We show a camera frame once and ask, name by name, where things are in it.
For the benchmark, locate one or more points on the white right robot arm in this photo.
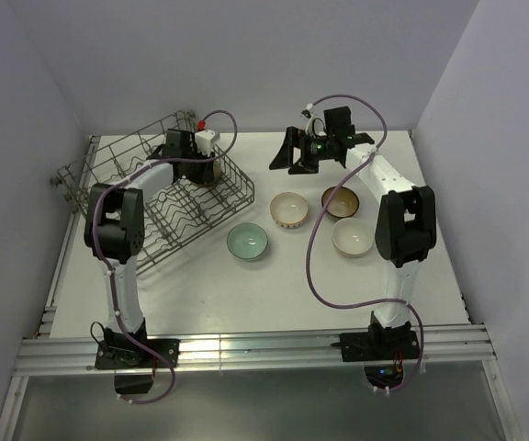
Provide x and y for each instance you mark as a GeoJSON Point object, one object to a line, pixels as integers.
{"type": "Point", "coordinates": [406, 220]}

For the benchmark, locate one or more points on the plain white bowl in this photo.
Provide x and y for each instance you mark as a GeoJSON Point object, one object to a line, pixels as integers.
{"type": "Point", "coordinates": [352, 237]}

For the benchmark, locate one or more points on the grey wire dish rack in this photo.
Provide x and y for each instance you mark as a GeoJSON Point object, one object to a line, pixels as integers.
{"type": "Point", "coordinates": [179, 214]}

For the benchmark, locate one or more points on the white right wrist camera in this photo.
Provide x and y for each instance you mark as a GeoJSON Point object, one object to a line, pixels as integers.
{"type": "Point", "coordinates": [314, 126]}

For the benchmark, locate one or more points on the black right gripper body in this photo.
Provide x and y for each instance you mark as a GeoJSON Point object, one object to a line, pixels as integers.
{"type": "Point", "coordinates": [314, 149]}

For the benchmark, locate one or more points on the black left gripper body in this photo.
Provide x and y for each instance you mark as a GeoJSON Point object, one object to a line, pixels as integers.
{"type": "Point", "coordinates": [197, 171]}

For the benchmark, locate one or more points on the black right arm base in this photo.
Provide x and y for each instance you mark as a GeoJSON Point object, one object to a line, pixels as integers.
{"type": "Point", "coordinates": [391, 347]}

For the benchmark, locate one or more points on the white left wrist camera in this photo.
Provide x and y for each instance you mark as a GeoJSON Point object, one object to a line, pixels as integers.
{"type": "Point", "coordinates": [205, 141]}

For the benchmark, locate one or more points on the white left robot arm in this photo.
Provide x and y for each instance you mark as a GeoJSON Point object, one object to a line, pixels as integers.
{"type": "Point", "coordinates": [115, 229]}

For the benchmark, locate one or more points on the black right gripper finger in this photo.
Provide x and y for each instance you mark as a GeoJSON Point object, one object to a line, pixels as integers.
{"type": "Point", "coordinates": [299, 168]}
{"type": "Point", "coordinates": [284, 159]}

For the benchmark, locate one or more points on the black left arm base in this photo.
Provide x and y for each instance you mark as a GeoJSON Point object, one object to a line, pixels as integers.
{"type": "Point", "coordinates": [135, 368]}

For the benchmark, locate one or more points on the white bowl blue stripes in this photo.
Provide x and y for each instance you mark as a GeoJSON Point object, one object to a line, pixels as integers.
{"type": "Point", "coordinates": [289, 210]}

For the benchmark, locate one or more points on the brown glazed bowl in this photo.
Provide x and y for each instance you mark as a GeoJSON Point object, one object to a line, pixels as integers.
{"type": "Point", "coordinates": [344, 204]}

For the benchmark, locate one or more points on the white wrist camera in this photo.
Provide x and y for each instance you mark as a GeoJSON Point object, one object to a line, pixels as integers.
{"type": "Point", "coordinates": [314, 126]}
{"type": "Point", "coordinates": [205, 141]}

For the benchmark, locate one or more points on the pale green bowl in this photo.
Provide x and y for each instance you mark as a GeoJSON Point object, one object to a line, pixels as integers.
{"type": "Point", "coordinates": [247, 241]}

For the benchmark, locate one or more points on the black bowl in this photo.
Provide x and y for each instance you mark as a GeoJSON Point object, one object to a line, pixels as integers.
{"type": "Point", "coordinates": [217, 173]}

